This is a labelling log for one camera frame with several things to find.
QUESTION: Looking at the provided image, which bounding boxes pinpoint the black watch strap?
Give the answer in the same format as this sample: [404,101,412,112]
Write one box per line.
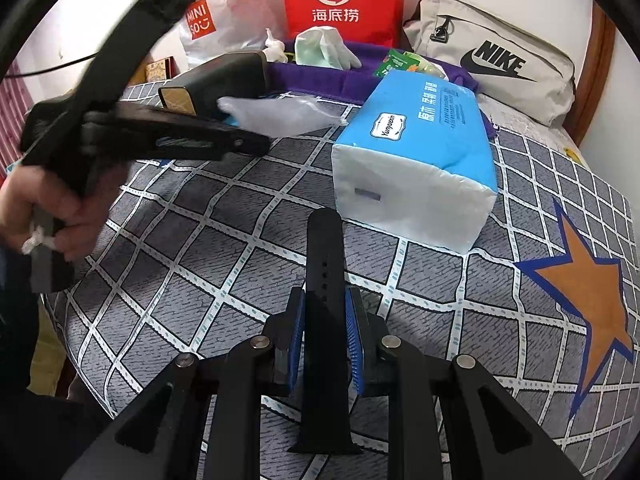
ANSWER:
[290,207,364,456]

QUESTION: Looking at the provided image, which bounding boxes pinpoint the clear plastic bag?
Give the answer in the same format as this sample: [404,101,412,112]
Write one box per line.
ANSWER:
[217,96,348,139]

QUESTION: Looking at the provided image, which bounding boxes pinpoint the blue tissue pack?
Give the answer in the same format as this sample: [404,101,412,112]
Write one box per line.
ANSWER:
[331,70,498,254]

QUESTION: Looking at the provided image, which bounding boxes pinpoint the white mint gloves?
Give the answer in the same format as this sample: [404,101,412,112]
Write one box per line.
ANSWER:
[294,26,362,70]

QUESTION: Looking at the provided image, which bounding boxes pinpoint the light green tissue pack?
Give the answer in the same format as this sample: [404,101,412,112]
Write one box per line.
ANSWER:
[406,52,448,80]

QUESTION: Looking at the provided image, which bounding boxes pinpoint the person left hand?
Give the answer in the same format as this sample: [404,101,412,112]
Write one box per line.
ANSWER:
[1,164,130,261]

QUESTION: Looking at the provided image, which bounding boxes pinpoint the brown decorated box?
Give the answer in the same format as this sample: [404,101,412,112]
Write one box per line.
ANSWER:
[144,56,178,82]

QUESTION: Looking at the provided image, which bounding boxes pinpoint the dark green tin box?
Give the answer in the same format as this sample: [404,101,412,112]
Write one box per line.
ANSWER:
[158,51,269,120]

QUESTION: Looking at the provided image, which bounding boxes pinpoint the grey checkered blanket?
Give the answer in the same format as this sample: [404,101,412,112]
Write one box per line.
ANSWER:
[41,79,640,480]

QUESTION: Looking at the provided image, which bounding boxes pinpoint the white Miniso plastic bag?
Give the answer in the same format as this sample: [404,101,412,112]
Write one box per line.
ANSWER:
[177,0,279,68]

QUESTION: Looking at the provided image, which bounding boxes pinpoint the purple towel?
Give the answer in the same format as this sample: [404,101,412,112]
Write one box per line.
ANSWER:
[267,39,499,139]

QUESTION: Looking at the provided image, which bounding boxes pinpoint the white fruit print bedsheet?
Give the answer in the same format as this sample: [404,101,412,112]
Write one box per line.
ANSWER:
[476,93,589,169]

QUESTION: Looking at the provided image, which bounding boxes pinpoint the grey Nike pouch bag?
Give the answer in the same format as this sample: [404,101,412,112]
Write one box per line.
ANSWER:
[404,0,576,126]

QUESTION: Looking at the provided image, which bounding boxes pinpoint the brown wooden door frame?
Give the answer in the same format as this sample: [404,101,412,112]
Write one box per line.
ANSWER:
[563,1,616,145]

